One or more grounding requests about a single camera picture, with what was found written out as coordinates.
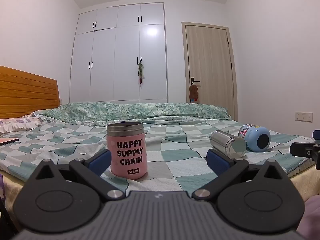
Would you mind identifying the pink clothing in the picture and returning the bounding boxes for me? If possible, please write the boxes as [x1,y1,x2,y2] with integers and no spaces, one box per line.
[298,195,320,240]

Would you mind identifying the orange wooden headboard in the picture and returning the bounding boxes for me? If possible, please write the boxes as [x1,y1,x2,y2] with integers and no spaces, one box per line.
[0,65,61,119]

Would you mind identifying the green floral quilt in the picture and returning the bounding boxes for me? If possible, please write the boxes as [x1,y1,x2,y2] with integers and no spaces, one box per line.
[37,102,232,126]

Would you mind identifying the light wooden door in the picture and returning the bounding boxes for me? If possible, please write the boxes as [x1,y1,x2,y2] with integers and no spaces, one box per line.
[181,21,238,121]

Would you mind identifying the pink steel cup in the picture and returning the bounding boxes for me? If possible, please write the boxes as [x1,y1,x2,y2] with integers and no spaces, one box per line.
[106,122,148,180]

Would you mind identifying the frilled floral pillow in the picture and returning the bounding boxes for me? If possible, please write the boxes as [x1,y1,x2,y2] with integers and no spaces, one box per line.
[0,116,43,133]

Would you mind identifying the blue patterned bottle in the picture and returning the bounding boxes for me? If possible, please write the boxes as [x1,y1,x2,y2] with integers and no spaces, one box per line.
[238,124,271,152]

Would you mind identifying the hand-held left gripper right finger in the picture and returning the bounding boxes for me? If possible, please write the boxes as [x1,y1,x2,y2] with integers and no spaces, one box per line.
[191,149,292,201]

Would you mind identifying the green hanging ornament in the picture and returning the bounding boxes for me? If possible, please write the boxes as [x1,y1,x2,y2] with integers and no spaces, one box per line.
[136,57,146,85]

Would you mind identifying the red flat book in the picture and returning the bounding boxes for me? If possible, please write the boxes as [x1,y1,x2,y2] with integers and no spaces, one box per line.
[0,137,20,146]

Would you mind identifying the green checked bedsheet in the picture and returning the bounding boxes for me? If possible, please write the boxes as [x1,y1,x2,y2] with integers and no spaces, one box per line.
[0,118,316,198]

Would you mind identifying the white wardrobe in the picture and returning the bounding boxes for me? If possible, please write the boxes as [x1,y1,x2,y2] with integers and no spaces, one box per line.
[69,2,168,104]

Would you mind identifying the white wall socket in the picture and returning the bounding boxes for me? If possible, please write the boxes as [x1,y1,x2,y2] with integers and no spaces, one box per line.
[295,111,313,123]

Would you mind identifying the plain steel cup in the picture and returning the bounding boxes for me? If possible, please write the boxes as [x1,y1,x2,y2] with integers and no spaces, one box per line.
[209,130,247,160]

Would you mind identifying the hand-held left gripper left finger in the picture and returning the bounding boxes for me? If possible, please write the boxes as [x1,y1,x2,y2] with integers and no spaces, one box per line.
[24,149,125,202]

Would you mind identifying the brown hanging pouch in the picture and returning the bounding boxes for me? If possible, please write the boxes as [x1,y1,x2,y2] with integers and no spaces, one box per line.
[189,83,200,103]

